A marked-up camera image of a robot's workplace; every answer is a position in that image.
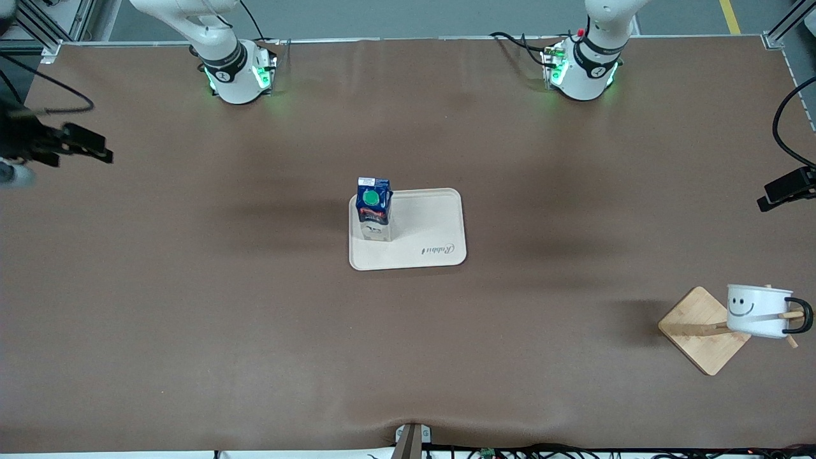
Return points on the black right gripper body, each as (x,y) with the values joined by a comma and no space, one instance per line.
(20,138)

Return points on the wooden cup rack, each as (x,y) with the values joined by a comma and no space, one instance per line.
(701,319)

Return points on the cream plastic tray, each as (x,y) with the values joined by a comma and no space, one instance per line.
(414,229)

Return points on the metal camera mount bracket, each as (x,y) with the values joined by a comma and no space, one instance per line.
(411,440)

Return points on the blue white milk carton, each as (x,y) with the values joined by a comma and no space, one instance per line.
(374,210)

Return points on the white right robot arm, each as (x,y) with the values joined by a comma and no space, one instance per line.
(236,83)

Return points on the small green circuit board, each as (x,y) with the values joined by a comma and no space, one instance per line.
(489,453)

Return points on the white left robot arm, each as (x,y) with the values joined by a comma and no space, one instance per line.
(583,83)

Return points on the aluminium frame profile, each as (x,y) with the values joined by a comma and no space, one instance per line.
(51,52)
(772,39)

